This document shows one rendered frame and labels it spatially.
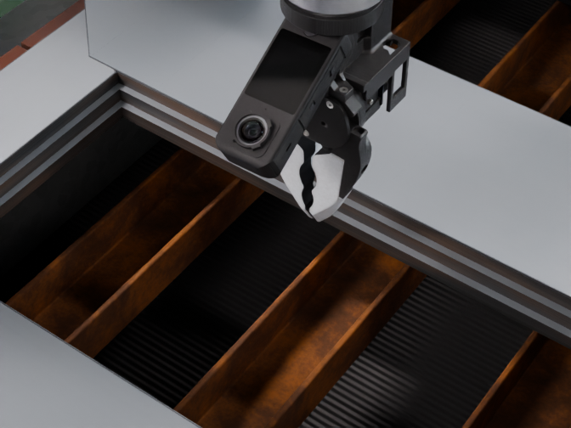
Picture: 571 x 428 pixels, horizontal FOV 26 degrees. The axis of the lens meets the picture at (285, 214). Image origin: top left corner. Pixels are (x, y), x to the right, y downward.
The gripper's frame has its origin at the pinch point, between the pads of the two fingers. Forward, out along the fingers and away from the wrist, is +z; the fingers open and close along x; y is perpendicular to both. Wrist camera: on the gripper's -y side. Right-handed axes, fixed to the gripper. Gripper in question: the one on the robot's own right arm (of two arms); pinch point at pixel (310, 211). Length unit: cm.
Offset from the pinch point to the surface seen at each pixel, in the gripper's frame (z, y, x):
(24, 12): 23, 25, 60
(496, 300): 8.3, 7.3, -13.5
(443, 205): 5.5, 11.4, -5.7
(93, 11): 5.3, 14.0, 36.1
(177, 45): 5.4, 14.8, 26.0
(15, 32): 23, 22, 58
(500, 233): 5.5, 11.5, -11.1
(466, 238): 5.5, 9.4, -9.2
